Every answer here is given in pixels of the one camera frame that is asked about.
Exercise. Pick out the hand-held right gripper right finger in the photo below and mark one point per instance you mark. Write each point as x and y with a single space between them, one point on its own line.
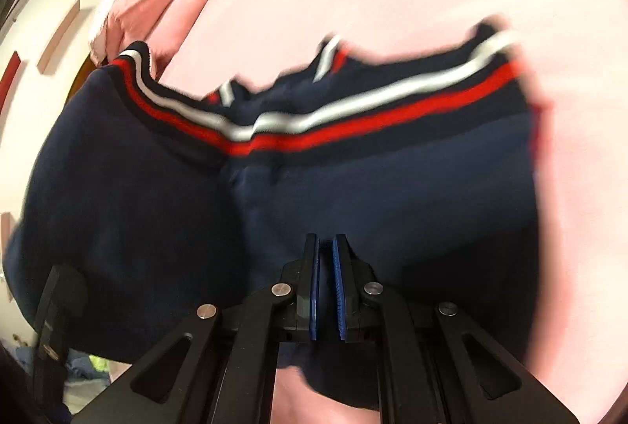
339 291

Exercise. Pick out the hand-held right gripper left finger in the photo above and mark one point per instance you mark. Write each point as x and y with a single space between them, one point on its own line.
314 291

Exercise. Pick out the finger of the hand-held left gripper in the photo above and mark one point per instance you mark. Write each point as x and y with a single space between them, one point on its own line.
56 306

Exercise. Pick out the pink wall shelf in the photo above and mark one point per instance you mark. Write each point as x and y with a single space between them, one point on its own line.
6 230
59 36

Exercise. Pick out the folded blue jeans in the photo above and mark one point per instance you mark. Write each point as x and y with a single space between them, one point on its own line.
81 367

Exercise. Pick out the light green folded garment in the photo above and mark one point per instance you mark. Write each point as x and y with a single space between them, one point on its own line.
100 362

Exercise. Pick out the red wall shelf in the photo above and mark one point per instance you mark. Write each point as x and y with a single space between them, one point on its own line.
10 81

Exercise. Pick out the navy and red varsity jacket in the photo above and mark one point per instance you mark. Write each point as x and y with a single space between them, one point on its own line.
147 208

